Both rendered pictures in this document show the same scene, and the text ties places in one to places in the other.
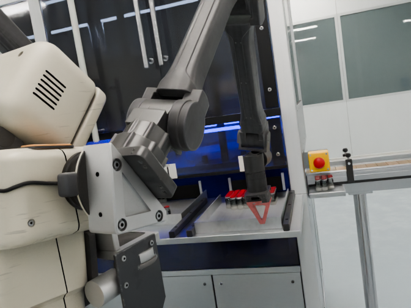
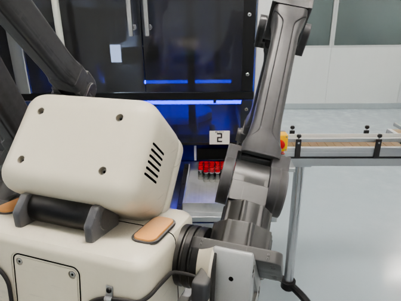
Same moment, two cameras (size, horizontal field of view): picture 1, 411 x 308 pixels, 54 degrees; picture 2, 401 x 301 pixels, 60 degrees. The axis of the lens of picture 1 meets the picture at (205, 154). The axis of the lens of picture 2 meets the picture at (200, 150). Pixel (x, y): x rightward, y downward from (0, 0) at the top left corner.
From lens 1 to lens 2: 0.38 m
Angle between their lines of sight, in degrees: 19
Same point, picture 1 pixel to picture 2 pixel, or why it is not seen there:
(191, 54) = (274, 111)
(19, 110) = (133, 198)
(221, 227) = (206, 208)
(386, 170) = (326, 150)
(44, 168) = (164, 263)
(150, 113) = (253, 189)
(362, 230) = (296, 194)
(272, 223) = not seen: hidden behind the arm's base
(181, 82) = (270, 147)
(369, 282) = (294, 232)
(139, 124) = (250, 208)
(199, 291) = not seen: hidden behind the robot
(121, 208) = not seen: outside the picture
